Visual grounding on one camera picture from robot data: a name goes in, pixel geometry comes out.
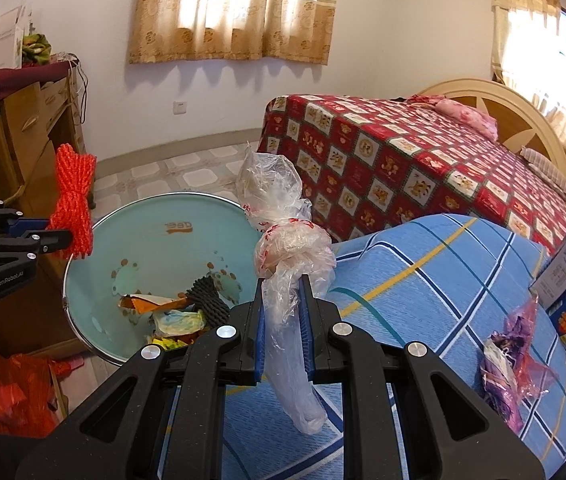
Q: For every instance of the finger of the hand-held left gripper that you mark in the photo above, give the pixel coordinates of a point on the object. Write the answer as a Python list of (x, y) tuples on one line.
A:
[(38, 245), (23, 225)]

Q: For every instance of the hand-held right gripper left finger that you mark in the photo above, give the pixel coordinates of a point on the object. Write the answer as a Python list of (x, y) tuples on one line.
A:
[(261, 355)]

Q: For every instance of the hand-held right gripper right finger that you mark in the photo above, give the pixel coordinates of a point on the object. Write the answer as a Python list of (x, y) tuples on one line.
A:
[(305, 330)]

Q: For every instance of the red mesh net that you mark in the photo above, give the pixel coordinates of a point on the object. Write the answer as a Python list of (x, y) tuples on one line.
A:
[(75, 185)]

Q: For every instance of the clear plastic bag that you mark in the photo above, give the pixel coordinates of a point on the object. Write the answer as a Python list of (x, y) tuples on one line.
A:
[(283, 250)]

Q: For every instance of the pale snack wrapper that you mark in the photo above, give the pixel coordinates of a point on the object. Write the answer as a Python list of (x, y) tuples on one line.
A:
[(178, 322)]

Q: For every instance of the yellow green snack wrapper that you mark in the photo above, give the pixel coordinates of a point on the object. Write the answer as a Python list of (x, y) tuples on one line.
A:
[(168, 344)]

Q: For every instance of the light blue enamel basin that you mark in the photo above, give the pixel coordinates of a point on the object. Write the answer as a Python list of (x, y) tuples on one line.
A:
[(163, 260)]

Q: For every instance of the wooden cabinet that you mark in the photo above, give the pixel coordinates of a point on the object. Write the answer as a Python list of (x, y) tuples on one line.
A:
[(28, 130)]

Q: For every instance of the red plastic bag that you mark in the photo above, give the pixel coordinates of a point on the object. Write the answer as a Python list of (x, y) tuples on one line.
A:
[(8, 385)]

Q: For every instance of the red orange snack wrapper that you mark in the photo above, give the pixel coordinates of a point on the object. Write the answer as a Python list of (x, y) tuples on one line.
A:
[(153, 304)]

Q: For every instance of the dark red cloth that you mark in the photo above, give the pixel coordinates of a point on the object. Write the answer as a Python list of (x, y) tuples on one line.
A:
[(23, 76)]

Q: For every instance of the green orange cloth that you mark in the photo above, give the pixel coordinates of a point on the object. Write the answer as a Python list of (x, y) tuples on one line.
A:
[(37, 50)]

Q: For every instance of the white paper card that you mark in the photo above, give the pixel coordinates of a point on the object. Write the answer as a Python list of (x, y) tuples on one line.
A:
[(5, 42)]

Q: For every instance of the red checked bedspread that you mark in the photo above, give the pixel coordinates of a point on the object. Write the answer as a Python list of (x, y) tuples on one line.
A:
[(388, 160)]

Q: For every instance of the purple plastic wrapper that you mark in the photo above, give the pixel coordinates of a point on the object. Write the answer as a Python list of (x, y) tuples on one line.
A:
[(500, 375)]

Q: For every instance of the wide beige patterned curtain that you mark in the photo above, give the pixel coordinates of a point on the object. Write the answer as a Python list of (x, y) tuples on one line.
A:
[(163, 35)]

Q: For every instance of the white cardboard box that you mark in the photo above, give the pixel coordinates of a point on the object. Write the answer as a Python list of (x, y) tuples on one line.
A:
[(560, 265)]

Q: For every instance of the pink pillow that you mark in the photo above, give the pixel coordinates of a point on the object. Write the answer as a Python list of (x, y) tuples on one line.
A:
[(463, 112)]

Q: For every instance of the striped pillow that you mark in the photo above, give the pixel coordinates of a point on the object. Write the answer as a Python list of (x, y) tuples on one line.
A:
[(548, 172)]

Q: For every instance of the cream wooden headboard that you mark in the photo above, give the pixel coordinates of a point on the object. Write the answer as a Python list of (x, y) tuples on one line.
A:
[(518, 115)]

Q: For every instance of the narrow beige patterned curtain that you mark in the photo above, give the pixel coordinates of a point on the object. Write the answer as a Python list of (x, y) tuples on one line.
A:
[(503, 35)]

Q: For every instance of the white wall socket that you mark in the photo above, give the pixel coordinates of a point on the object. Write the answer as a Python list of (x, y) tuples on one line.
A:
[(180, 106)]

